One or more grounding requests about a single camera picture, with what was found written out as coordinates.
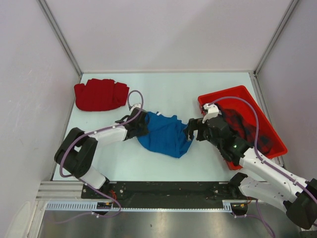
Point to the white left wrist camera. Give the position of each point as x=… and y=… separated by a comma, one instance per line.
x=137, y=106

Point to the aluminium frame rail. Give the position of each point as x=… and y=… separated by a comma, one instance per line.
x=59, y=191

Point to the red pleated skirt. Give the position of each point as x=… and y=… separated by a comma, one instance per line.
x=98, y=95

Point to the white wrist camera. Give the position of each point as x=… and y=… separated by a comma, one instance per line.
x=137, y=106
x=211, y=111

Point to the red black plaid skirt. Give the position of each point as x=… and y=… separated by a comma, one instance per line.
x=246, y=130

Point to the blue skirt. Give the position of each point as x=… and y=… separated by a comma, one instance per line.
x=166, y=135

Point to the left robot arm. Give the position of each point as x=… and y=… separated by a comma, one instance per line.
x=77, y=151

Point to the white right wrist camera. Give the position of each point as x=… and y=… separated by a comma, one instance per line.
x=211, y=111

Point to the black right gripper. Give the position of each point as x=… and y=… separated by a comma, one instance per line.
x=193, y=124

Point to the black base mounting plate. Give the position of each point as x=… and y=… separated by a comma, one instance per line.
x=172, y=194

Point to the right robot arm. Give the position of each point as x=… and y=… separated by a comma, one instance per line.
x=282, y=189

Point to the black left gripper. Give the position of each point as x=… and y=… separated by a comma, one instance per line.
x=144, y=131

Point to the red plastic bin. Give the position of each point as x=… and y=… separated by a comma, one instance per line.
x=241, y=91

